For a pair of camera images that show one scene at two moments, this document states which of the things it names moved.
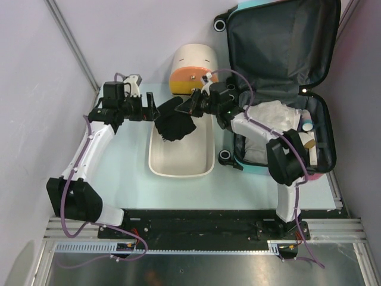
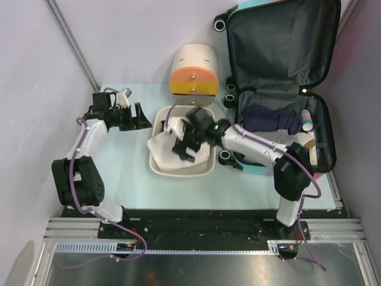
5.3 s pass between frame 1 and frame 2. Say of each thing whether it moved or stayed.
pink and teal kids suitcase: stayed
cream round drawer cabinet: stayed
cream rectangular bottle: stayed
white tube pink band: stayed
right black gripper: moved
